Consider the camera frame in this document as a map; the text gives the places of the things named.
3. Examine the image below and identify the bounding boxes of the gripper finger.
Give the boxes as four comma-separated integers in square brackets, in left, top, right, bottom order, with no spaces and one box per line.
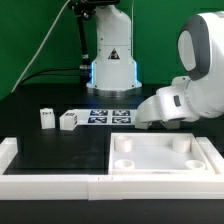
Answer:
[135,122,151,130]
[161,120,180,130]

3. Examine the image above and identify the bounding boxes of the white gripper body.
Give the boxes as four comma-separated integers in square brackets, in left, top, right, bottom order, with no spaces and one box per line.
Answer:
[136,83,199,123]

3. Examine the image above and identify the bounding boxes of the black cable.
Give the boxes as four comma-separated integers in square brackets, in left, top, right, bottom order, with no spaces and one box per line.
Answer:
[19,66,84,86]

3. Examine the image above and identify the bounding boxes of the white cable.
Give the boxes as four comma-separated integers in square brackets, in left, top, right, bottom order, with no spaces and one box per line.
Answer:
[10,0,73,94]

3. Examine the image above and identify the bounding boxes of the white U-shaped fence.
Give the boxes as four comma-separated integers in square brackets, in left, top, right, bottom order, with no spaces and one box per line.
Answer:
[0,136,224,200]

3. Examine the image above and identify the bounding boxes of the white square tabletop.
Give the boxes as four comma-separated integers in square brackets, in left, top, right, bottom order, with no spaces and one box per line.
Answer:
[108,133,215,175]

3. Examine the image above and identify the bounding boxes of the white sheet with tags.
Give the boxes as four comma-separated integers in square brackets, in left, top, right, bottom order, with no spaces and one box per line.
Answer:
[66,109,136,125]

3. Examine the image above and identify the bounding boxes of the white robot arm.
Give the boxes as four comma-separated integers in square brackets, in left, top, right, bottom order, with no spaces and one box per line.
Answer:
[87,3,224,129]

